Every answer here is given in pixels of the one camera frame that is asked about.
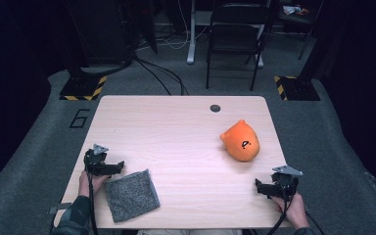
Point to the black table grommet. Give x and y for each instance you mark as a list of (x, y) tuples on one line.
[(215, 108)]

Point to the white desk leg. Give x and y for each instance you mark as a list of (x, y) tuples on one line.
[(192, 32)]

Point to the person's left hand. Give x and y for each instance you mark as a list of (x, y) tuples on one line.
[(96, 182)]

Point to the grey cloth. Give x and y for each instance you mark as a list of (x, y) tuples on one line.
[(131, 196)]

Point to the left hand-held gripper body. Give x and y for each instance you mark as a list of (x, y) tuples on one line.
[(95, 161)]

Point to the orange round toy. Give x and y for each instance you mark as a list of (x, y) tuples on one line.
[(241, 143)]

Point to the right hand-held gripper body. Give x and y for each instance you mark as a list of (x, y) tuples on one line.
[(285, 182)]

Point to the white and orange clutter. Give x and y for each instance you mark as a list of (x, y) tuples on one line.
[(293, 9)]

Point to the dark cabinet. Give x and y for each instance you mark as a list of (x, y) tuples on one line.
[(101, 29)]

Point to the black folding chair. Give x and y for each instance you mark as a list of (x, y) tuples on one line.
[(236, 39)]

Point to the striped black stand base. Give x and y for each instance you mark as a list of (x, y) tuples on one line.
[(298, 88), (83, 88)]

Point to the person's right hand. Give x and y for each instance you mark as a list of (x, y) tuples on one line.
[(295, 209)]

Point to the grey tape strip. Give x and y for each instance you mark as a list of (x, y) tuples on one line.
[(58, 208)]

